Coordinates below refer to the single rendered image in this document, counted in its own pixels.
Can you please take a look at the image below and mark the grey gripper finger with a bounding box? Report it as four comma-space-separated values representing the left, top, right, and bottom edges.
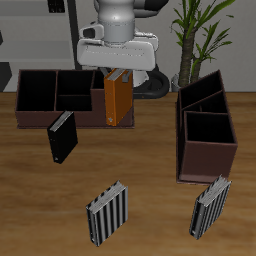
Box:
99, 67, 113, 80
121, 69, 134, 84

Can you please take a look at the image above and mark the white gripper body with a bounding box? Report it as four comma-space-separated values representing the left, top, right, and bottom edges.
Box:
76, 31, 160, 72

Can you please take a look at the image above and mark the orange book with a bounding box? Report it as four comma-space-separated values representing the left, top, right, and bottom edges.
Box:
103, 67, 135, 127

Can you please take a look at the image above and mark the long dark brown desk caddy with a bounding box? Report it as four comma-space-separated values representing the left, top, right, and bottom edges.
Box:
14, 68, 136, 130

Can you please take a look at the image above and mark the tall dark brown desk caddy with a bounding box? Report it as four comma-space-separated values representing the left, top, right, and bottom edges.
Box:
175, 69, 239, 186

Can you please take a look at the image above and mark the wide black white striped book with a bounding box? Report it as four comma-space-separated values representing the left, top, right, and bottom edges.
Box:
85, 180, 130, 248

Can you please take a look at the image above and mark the narrow black white striped book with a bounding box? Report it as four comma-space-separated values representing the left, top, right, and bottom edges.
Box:
188, 174, 233, 241

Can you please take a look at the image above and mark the black upright bar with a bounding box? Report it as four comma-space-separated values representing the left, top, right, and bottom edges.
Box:
67, 0, 83, 71

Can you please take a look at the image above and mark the green pot plant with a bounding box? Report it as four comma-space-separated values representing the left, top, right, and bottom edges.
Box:
169, 0, 236, 93

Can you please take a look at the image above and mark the dark grey block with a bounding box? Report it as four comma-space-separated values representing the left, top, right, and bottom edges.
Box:
0, 61, 13, 93

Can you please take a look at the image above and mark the flat black base plate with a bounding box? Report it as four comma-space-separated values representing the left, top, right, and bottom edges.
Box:
132, 64, 171, 100

